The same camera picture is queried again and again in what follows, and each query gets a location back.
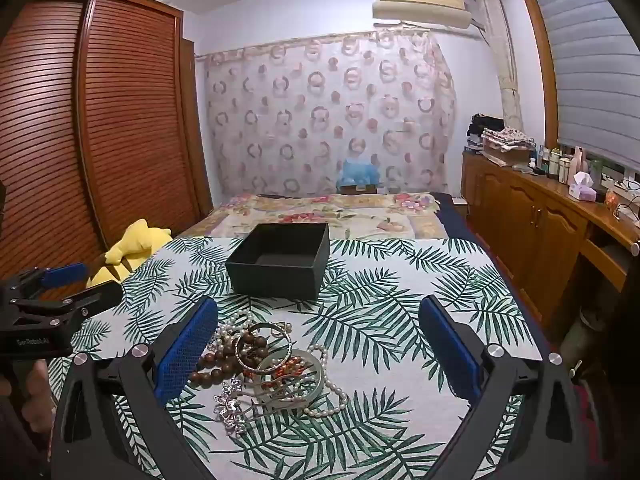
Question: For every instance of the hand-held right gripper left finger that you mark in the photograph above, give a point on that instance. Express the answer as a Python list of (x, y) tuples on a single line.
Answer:
[(185, 355)]

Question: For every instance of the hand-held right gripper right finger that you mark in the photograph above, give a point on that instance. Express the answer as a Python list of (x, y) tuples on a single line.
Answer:
[(445, 345)]

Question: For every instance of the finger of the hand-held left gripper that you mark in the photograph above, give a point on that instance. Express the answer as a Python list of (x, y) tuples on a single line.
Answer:
[(95, 297), (65, 275)]

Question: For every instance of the black box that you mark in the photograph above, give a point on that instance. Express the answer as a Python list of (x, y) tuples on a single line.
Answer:
[(275, 275)]

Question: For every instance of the person's left hand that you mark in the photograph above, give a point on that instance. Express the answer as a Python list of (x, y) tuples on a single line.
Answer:
[(42, 395)]

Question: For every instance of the yellow plush toy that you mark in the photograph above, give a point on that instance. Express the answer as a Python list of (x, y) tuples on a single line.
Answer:
[(135, 245)]

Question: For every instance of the silver flower hairpin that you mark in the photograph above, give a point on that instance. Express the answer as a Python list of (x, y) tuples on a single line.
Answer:
[(230, 405)]

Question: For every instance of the green leaf print cloth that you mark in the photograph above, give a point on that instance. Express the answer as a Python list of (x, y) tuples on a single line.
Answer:
[(380, 320)]

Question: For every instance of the silver bangle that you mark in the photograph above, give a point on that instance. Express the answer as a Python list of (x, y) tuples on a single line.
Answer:
[(265, 327)]

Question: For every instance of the navy bed sheet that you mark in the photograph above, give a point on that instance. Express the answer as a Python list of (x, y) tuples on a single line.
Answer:
[(452, 220)]

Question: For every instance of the pale green jade bangle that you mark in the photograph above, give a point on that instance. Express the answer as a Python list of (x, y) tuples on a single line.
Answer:
[(316, 381)]

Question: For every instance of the wooden sideboard cabinet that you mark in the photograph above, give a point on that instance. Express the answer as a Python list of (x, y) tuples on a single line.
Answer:
[(520, 220)]

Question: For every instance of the floral bed blanket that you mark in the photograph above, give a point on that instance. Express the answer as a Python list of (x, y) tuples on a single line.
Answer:
[(350, 220)]

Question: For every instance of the brown slatted wooden wardrobe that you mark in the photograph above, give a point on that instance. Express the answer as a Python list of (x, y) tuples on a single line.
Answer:
[(125, 110)]

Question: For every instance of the brown cardboard box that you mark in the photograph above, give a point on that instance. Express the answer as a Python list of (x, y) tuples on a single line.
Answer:
[(359, 189)]

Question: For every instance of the blue plastic bag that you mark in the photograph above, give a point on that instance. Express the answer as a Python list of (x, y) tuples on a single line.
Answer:
[(357, 170)]

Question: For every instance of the pink tissue box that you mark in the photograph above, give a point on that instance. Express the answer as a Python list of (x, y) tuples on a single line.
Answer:
[(582, 187)]

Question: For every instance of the row of toiletry bottles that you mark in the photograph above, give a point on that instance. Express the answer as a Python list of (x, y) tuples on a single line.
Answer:
[(562, 165)]

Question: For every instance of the pile of folded clothes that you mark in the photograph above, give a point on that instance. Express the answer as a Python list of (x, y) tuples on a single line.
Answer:
[(510, 139)]

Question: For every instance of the dark folded clothes stack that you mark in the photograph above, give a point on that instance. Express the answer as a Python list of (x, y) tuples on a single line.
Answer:
[(487, 125)]

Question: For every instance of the white power strip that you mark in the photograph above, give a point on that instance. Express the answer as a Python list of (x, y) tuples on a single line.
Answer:
[(622, 187)]

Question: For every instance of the circle pattern curtain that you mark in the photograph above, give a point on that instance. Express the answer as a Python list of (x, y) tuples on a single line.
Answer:
[(325, 110)]

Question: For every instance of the wrapped air conditioner pipe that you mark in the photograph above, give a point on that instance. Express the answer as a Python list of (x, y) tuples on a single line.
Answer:
[(505, 60)]

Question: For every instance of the grey window blind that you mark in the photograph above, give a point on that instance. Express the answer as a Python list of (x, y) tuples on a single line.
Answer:
[(590, 60)]

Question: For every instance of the beige air conditioner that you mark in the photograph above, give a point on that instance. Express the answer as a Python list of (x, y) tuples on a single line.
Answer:
[(420, 5)]

